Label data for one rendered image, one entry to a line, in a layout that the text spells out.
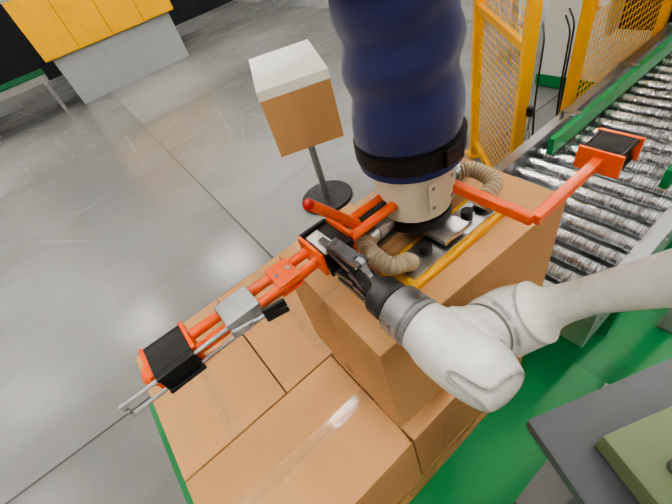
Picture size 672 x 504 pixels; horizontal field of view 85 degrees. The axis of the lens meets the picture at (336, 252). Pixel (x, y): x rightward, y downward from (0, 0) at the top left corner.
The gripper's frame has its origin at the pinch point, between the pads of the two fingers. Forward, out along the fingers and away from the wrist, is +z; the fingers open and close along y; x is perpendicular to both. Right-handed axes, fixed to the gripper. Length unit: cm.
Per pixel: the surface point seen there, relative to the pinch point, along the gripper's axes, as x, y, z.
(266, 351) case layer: -20, 66, 38
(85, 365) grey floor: -110, 121, 159
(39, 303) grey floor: -130, 122, 251
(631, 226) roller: 112, 66, -24
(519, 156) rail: 124, 61, 30
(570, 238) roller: 94, 66, -12
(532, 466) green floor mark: 31, 120, -44
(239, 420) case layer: -41, 66, 23
